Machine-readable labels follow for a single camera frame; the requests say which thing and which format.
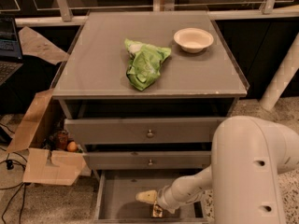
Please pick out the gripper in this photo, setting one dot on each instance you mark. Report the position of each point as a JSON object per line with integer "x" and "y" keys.
{"x": 163, "y": 199}

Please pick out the orange soda can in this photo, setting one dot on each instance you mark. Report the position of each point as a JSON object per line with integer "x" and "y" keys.
{"x": 157, "y": 211}

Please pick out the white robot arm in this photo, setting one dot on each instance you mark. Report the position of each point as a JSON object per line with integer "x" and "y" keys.
{"x": 247, "y": 156}

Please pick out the grey bottom drawer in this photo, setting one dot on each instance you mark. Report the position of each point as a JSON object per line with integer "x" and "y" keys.
{"x": 116, "y": 202}

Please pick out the grey drawer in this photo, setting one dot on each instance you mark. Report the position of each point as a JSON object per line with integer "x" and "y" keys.
{"x": 147, "y": 160}
{"x": 116, "y": 202}
{"x": 138, "y": 131}

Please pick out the grey middle drawer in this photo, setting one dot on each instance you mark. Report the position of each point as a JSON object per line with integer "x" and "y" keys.
{"x": 147, "y": 160}

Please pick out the grey top drawer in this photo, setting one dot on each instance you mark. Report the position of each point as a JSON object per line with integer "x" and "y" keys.
{"x": 138, "y": 131}

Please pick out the grey drawer cabinet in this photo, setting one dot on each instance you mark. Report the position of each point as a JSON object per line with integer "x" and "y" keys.
{"x": 94, "y": 84}

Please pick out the orange fruit in box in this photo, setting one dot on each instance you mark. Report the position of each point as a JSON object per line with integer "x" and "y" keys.
{"x": 72, "y": 147}

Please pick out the dark jar in box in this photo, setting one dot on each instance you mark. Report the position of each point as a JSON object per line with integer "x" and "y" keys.
{"x": 61, "y": 140}

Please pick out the brown cardboard box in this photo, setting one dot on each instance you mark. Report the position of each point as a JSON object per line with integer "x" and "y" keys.
{"x": 43, "y": 166}

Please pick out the green chip bag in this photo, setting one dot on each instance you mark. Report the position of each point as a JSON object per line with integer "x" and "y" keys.
{"x": 145, "y": 63}

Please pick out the white paper bowl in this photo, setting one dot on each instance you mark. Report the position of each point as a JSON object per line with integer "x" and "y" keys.
{"x": 193, "y": 40}

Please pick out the cardboard sheet piece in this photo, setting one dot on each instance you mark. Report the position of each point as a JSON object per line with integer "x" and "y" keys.
{"x": 35, "y": 44}

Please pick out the open laptop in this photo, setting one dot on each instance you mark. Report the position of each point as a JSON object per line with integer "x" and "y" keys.
{"x": 10, "y": 48}

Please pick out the metal window railing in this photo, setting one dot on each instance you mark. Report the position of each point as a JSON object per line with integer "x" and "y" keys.
{"x": 75, "y": 12}

